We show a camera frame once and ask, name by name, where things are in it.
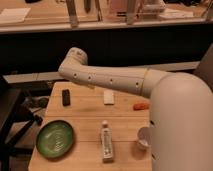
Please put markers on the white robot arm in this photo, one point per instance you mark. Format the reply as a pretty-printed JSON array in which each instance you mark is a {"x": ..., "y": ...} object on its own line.
[{"x": 181, "y": 109}]

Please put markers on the black eraser block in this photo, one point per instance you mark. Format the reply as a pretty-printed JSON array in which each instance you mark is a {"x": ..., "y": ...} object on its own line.
[{"x": 66, "y": 97}]

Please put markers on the white tube with cap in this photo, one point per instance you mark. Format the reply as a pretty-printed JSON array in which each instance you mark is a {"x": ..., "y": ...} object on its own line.
[{"x": 106, "y": 141}]

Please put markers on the white ceramic cup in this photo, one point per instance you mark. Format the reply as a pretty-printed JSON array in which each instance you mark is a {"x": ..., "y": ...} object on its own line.
[{"x": 143, "y": 138}]

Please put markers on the metal frame post right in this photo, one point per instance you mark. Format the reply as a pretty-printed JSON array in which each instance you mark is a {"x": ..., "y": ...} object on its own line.
[{"x": 130, "y": 11}]

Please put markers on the black chair left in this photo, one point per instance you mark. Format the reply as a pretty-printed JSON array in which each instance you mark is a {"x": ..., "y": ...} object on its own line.
[{"x": 12, "y": 111}]

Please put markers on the orange carrot toy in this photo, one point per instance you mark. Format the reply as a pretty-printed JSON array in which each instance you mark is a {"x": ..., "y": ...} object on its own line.
[{"x": 141, "y": 106}]

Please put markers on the green ceramic plate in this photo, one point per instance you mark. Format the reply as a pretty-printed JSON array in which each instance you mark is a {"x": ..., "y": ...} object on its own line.
[{"x": 55, "y": 139}]

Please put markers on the metal frame post left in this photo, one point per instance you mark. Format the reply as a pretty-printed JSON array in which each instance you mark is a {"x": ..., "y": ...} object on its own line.
[{"x": 72, "y": 13}]

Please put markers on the white rectangular block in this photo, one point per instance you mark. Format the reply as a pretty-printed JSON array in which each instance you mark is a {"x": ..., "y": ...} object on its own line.
[{"x": 108, "y": 97}]

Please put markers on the metal frame post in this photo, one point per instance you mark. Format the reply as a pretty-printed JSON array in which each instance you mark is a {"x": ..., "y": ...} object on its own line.
[
  {"x": 130, "y": 11},
  {"x": 72, "y": 13}
]

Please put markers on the white paper sheet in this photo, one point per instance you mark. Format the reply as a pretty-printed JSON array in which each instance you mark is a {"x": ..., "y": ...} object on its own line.
[{"x": 13, "y": 15}]

